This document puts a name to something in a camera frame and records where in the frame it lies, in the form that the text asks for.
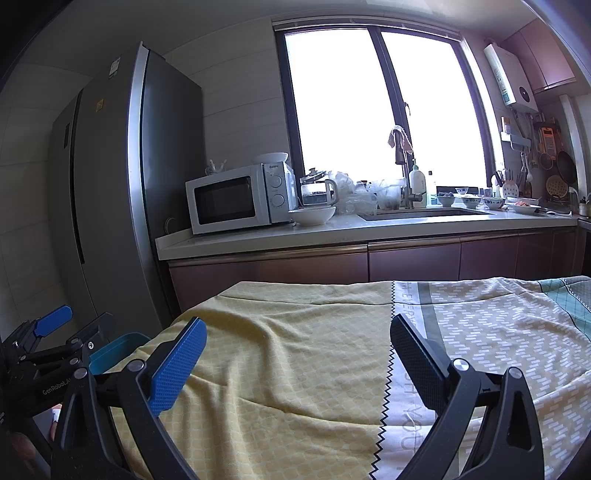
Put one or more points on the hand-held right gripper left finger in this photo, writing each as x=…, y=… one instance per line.
x=178, y=364

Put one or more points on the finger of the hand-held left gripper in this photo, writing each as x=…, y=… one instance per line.
x=94, y=332
x=53, y=321

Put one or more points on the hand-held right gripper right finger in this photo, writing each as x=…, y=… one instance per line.
x=415, y=360

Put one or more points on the blue plastic bin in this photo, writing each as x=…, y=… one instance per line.
x=113, y=355

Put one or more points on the brown kitchen base cabinet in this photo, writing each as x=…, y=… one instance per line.
x=415, y=263

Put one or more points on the yellow and grey printed bedsheet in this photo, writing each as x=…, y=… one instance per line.
x=277, y=346

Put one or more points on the kitchen sink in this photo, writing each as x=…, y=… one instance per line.
x=425, y=213

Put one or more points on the dark bowl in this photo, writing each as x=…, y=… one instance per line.
x=446, y=200

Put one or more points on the silver refrigerator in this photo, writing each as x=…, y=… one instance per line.
x=166, y=184

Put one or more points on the white bowl with food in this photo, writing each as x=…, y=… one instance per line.
x=471, y=201

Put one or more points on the teal checked cloth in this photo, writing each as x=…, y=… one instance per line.
x=572, y=295

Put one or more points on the pile of clear plastic containers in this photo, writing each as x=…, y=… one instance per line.
x=364, y=196

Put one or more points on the small clear bottle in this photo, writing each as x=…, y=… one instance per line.
x=432, y=189

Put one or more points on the blue patterned bowl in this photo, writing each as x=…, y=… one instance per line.
x=494, y=203

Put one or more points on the metal kitchen faucet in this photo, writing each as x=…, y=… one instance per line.
x=406, y=184

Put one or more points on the wide white bowl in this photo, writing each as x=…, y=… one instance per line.
x=314, y=216

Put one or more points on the white soap bottle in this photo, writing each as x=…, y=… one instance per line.
x=418, y=182

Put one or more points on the plate with red food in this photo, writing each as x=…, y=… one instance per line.
x=522, y=206

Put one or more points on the white microwave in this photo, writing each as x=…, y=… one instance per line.
x=272, y=198

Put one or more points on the white perforated utensil holder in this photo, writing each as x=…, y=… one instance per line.
x=510, y=189

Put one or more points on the glass kettle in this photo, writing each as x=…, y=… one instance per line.
x=316, y=191

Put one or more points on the knife holder with knives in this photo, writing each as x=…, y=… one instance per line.
x=498, y=180

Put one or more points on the pink dishcloth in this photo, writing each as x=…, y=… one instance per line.
x=401, y=138

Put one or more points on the round beige strainer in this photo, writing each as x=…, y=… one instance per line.
x=555, y=185

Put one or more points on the small white bowl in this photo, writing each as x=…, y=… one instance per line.
x=272, y=158

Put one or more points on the dark hanging pan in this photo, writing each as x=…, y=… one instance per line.
x=565, y=165

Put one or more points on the orange grater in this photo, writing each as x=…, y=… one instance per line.
x=548, y=140

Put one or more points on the white water heater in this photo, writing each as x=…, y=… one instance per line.
x=512, y=78

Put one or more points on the white wall shelf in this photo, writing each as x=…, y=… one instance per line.
x=515, y=138

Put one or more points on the brown wall cabinet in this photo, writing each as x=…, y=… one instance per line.
x=545, y=55

